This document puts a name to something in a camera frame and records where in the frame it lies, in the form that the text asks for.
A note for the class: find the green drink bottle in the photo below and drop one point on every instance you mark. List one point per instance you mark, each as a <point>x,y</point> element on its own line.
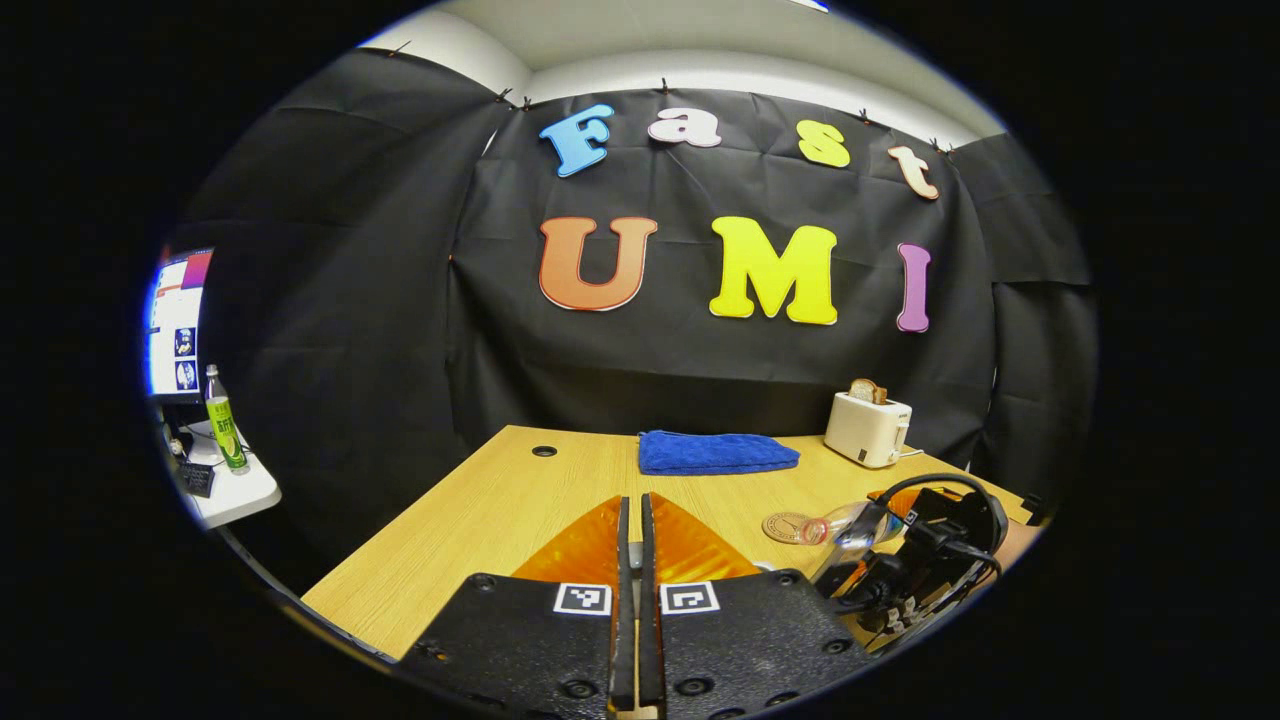
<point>226,425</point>

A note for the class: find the small black box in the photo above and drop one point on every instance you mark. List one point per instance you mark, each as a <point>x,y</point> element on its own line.
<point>197,478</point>

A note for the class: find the blue towel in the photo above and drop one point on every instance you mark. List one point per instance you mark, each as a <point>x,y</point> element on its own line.
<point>715,452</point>

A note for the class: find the clear plastic water bottle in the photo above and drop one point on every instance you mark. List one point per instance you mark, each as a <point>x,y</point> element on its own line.
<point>850,522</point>

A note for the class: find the toast slice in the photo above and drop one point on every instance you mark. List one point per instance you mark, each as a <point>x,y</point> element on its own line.
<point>868,391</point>

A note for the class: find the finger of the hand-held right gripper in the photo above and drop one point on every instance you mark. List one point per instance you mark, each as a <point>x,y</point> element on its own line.
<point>850,578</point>
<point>895,503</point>

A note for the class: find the white toaster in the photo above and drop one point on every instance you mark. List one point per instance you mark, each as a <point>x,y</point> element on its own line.
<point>865,432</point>

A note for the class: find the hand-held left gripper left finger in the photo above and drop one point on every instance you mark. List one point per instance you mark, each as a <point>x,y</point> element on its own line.
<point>540,640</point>

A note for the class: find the round brown coaster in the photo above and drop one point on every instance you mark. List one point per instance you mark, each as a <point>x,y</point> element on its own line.
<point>782,527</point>

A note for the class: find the black backdrop cloth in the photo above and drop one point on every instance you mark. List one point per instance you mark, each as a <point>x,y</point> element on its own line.
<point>400,350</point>

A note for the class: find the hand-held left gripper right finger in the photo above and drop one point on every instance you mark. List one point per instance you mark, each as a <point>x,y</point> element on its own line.
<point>740,640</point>

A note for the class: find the computer monitor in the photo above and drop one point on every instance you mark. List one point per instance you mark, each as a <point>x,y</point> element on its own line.
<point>178,325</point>

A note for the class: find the white side table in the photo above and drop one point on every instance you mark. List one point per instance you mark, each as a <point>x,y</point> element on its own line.
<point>235,490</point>

